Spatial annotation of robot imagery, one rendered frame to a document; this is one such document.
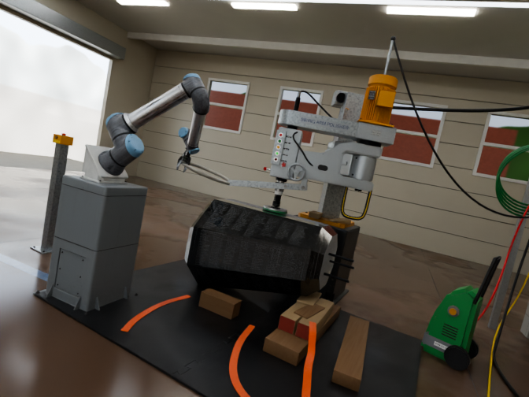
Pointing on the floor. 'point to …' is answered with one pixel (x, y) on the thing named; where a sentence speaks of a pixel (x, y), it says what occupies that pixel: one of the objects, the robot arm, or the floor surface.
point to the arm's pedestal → (94, 242)
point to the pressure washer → (457, 324)
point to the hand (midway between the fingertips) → (180, 169)
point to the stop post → (54, 191)
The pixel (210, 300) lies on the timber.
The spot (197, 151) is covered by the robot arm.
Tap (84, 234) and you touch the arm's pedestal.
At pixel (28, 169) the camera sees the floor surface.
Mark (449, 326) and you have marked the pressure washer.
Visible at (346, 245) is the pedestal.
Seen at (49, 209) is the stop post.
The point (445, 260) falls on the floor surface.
